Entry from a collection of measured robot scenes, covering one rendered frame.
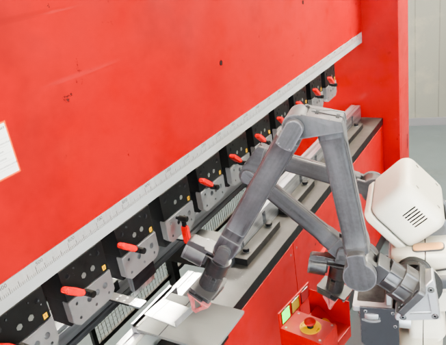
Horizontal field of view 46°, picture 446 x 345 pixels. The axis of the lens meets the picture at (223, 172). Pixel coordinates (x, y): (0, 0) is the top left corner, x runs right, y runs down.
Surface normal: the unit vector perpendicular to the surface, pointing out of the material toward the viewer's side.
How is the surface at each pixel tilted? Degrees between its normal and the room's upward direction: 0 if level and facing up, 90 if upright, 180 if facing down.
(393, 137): 90
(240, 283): 0
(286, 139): 89
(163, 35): 90
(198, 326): 0
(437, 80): 90
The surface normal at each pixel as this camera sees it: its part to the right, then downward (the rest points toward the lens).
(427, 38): -0.31, 0.42
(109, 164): 0.86, 0.08
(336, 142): -0.18, 0.59
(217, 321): -0.15, -0.91
